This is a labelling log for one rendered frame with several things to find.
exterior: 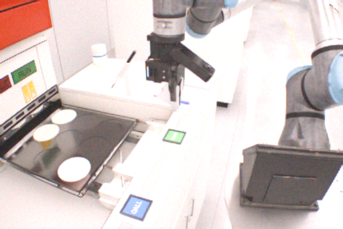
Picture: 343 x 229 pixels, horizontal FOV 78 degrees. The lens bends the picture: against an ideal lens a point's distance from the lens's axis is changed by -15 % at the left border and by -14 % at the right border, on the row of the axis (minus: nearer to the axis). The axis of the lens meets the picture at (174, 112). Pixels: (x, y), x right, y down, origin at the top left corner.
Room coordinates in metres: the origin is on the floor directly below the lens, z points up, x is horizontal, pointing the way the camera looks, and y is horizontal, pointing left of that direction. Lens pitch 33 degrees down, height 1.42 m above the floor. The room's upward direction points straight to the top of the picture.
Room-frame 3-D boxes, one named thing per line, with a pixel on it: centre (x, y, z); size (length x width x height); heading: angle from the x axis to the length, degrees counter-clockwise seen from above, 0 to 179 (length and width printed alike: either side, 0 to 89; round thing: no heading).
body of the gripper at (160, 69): (0.57, 0.02, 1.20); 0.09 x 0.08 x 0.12; 72
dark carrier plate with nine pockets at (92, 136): (0.62, 0.36, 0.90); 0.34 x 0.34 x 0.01; 72
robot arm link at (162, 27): (0.57, 0.01, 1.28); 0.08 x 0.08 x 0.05
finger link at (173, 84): (0.54, 0.00, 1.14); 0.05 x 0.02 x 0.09; 162
